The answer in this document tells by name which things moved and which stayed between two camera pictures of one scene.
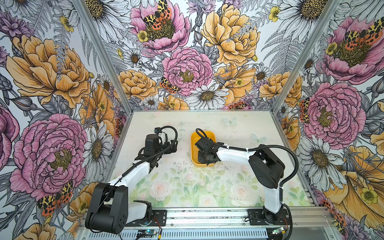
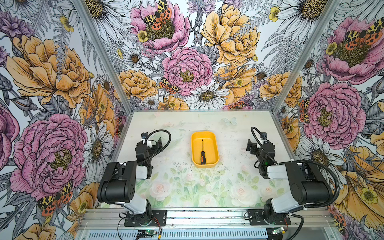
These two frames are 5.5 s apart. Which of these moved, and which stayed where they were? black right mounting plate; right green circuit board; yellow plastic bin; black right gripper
Moved: black right gripper
Stayed: yellow plastic bin; right green circuit board; black right mounting plate
